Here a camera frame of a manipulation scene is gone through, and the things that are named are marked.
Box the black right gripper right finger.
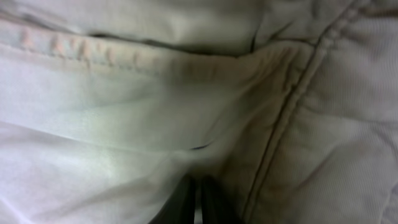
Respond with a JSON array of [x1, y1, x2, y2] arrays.
[[201, 176, 244, 224]]

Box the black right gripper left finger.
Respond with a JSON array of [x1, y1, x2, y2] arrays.
[[149, 175, 196, 224]]

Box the beige khaki shorts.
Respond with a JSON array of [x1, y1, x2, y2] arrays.
[[1, 1, 397, 223]]

